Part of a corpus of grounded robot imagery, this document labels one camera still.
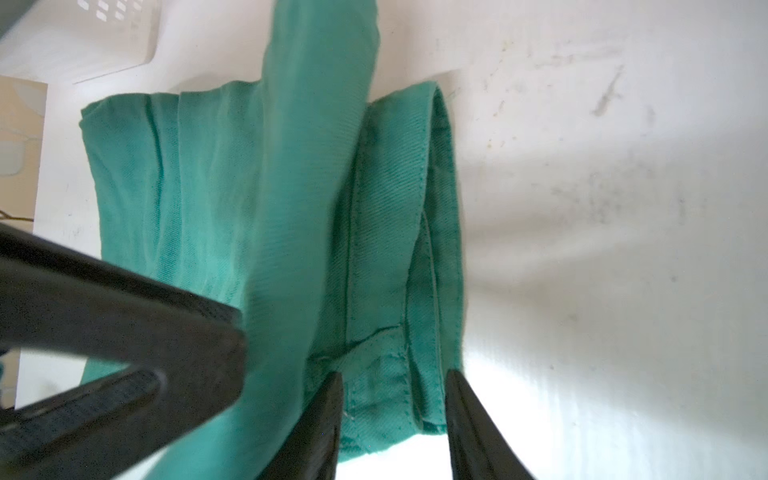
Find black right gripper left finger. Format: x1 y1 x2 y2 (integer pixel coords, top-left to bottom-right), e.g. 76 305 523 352
257 372 344 480

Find white plastic mesh basket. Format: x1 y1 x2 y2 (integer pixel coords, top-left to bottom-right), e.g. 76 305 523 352
1 0 162 83

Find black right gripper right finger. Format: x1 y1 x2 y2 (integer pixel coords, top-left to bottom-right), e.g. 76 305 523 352
445 369 534 480

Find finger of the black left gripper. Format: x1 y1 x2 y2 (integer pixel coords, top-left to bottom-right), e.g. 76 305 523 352
1 335 246 479
1 226 243 366

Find green trousers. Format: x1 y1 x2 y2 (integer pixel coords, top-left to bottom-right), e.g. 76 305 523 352
80 1 463 479

